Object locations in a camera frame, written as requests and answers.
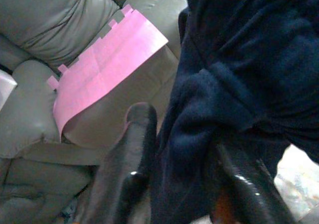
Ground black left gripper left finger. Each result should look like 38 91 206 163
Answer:
79 103 158 224

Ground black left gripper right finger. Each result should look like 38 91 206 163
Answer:
211 146 295 224

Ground navy blue garment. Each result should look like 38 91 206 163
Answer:
149 0 319 224

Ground pink paper sheet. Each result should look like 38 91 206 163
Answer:
46 3 169 144

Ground grey leather sofa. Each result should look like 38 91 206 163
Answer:
0 0 190 224

